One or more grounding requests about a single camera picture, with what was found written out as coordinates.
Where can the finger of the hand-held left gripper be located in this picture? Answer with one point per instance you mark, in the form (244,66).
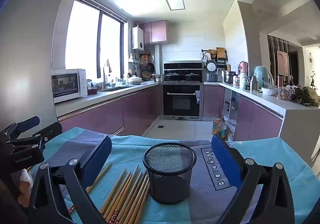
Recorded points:
(51,131)
(27,124)

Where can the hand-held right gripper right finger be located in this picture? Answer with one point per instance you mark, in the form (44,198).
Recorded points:
(223,161)

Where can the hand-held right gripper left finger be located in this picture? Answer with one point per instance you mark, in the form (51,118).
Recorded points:
(96,161)

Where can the wooden chopstick patterned red end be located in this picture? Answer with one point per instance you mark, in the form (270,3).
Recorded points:
(103,172)

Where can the bunch of wooden chopsticks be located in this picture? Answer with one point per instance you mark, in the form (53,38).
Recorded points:
(127,196)

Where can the black mesh utensil holder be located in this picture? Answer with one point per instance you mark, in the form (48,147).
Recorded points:
(170,184)

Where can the person's left hand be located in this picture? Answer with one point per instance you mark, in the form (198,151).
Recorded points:
(23,189)

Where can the yellow cooking oil bottle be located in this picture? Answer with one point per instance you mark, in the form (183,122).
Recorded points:
(216,126)

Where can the blue grey striped tablecloth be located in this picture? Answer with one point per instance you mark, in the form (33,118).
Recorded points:
(200,189)

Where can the clear plastic bag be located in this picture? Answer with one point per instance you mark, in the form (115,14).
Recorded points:
(231,125)

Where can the purple base cabinet run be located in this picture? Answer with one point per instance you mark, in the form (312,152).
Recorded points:
(100,114)
(255,119)

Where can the white microwave oven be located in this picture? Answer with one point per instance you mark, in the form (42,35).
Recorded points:
(67,86)

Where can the dark red container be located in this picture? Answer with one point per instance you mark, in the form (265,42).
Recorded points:
(92,91)

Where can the black integrated stove oven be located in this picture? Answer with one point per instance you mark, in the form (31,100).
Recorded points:
(182,101)

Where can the kitchen faucet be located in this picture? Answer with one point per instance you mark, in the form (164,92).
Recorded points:
(104,79)

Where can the green jar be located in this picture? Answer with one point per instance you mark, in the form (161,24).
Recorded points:
(247,86)

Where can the red label jar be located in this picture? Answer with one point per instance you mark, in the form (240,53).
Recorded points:
(236,81)

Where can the white jar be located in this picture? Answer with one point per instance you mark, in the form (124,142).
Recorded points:
(243,81)

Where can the steel thermos bottle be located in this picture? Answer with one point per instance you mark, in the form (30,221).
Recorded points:
(254,84)

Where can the white bowl with plastic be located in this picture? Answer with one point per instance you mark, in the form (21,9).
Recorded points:
(269,91)

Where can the stainless steel pot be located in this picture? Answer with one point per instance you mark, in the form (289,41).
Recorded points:
(228,77)

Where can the grey refrigerator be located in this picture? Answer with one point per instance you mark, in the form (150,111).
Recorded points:
(30,39)

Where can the white casserole dish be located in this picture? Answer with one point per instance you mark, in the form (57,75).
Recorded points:
(135,81)

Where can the black wok with glass lid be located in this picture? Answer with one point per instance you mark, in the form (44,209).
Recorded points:
(192,77)
(173,76)

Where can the grey rice cooker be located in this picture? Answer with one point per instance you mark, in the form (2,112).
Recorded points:
(212,71)

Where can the clear plastic food container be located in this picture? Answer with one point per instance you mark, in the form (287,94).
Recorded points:
(285,94)

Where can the green appliance in plastic wrap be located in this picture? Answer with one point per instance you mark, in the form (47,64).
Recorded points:
(261,75)

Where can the pink electric kettle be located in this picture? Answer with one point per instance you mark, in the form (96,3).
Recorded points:
(243,67)

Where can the kitchen window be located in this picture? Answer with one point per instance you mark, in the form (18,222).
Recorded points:
(82,39)

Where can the copper coloured bottle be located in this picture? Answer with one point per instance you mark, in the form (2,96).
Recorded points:
(279,81)

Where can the stack of bowls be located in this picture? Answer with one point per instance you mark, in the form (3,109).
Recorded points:
(146,76)

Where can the green leafy vegetables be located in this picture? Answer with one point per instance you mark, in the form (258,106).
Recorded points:
(305,96)

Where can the wooden cutting board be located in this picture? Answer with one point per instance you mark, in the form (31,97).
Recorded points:
(220,53)

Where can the hanging black frying pan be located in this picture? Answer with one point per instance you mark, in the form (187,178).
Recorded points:
(150,67)

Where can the orange hanging grater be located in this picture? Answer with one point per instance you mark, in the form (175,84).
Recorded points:
(144,59)

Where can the dark figurine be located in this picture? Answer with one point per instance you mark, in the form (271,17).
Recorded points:
(312,82)

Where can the dark slatted room divider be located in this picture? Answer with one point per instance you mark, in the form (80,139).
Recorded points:
(271,51)

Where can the rectangular ceiling light panel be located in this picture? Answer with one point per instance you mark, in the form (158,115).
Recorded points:
(174,1)

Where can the black wall rack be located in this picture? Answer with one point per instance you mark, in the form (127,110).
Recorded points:
(222,64)

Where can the pink wall painting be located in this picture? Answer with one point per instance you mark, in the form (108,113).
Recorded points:
(282,62)

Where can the white wall water heater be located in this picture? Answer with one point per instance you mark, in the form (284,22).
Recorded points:
(137,39)

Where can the round wall clock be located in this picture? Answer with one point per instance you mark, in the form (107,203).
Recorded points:
(311,58)

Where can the purple wall cabinet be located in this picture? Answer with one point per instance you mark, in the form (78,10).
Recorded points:
(155,31)

